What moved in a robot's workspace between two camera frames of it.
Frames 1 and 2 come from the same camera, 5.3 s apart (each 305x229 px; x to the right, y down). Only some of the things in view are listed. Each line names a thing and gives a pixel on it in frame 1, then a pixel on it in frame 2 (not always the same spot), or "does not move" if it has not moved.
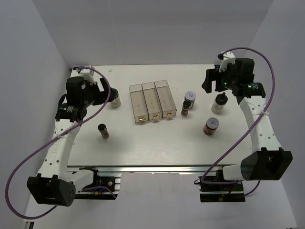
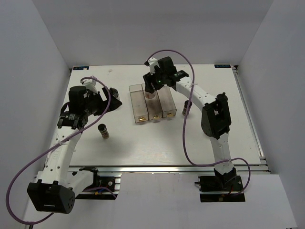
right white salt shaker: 219,103 does not move
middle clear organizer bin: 152,101 does not move
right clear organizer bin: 167,107 does not move
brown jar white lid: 191,97 to 149,95
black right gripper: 214,74 to 149,78
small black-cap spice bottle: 185,109 does not move
